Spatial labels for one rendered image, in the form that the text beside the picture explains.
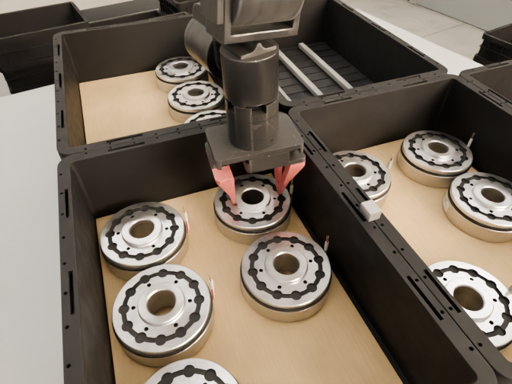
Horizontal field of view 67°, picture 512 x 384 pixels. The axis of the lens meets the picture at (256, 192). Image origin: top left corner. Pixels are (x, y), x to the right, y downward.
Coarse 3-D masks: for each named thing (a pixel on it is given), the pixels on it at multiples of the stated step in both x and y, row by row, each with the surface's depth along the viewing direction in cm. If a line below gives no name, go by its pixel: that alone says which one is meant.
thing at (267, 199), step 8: (248, 184) 52; (256, 184) 52; (240, 192) 51; (248, 192) 52; (256, 192) 52; (264, 192) 51; (240, 200) 50; (264, 200) 50; (240, 208) 50; (248, 208) 49; (256, 208) 49; (264, 208) 50
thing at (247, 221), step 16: (240, 176) 54; (256, 176) 54; (224, 192) 52; (272, 192) 52; (288, 192) 52; (224, 208) 50; (272, 208) 50; (288, 208) 50; (240, 224) 48; (256, 224) 48; (272, 224) 48
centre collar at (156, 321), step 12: (156, 288) 41; (168, 288) 41; (180, 288) 41; (144, 300) 40; (180, 300) 40; (144, 312) 39; (168, 312) 39; (180, 312) 39; (156, 324) 38; (168, 324) 39
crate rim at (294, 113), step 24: (360, 96) 57; (480, 96) 57; (312, 144) 49; (336, 168) 45; (360, 192) 43; (384, 216) 40; (408, 264) 36; (432, 288) 34; (456, 312) 32; (480, 336) 31; (504, 360) 29
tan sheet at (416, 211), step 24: (384, 144) 65; (408, 192) 57; (432, 192) 57; (408, 216) 53; (432, 216) 53; (408, 240) 50; (432, 240) 50; (456, 240) 50; (480, 240) 50; (480, 264) 48; (504, 264) 48
